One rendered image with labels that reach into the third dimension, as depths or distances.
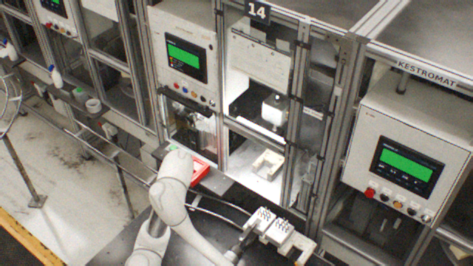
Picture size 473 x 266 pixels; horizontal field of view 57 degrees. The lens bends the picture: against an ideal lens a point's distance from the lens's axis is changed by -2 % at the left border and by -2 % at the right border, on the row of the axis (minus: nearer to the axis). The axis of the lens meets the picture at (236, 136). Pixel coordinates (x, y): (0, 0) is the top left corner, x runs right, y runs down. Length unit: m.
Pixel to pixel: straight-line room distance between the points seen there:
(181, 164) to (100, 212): 1.89
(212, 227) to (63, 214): 1.50
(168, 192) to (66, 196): 2.18
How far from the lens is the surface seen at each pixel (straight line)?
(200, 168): 2.52
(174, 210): 1.78
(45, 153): 4.26
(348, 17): 1.77
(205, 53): 2.05
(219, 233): 2.59
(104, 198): 3.74
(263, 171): 2.57
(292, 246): 2.37
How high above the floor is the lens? 2.86
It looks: 45 degrees down
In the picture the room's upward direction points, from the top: straight up
